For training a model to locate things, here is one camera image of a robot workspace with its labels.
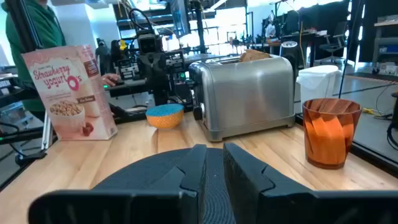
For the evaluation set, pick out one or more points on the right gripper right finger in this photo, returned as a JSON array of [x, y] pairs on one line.
[[248, 193]]

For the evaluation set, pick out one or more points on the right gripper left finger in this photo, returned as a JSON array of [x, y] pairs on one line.
[[192, 186]]

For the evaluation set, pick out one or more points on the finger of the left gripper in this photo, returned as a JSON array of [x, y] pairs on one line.
[[163, 66], [150, 66]]

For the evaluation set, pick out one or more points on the orange patterned bowl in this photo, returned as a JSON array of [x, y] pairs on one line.
[[164, 118]]

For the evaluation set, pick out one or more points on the brown bread slice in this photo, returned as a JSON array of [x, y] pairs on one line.
[[253, 55]]

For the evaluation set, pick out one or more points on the pink strawberry cereal box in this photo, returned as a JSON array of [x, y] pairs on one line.
[[71, 93]]

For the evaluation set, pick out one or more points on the orange glass cup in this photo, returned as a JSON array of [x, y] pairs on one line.
[[329, 137]]

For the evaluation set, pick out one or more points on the yellow tag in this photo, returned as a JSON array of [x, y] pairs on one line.
[[123, 45]]

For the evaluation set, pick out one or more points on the silver four-slot toaster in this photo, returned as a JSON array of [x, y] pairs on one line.
[[245, 93]]

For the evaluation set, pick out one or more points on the person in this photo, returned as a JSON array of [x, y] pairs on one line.
[[46, 31]]

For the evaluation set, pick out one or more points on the black cylinder appliance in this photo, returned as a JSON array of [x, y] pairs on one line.
[[289, 51]]

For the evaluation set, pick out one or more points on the white trash bin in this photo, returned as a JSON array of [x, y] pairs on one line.
[[317, 87]]

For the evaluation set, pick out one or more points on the black office chair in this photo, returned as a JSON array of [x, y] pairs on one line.
[[334, 46]]

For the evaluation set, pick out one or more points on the grey shelf unit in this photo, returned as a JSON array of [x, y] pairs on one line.
[[385, 40]]

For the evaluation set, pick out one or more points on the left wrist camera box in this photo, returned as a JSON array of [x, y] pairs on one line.
[[149, 43]]

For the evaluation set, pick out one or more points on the black metal post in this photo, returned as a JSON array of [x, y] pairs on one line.
[[21, 25]]

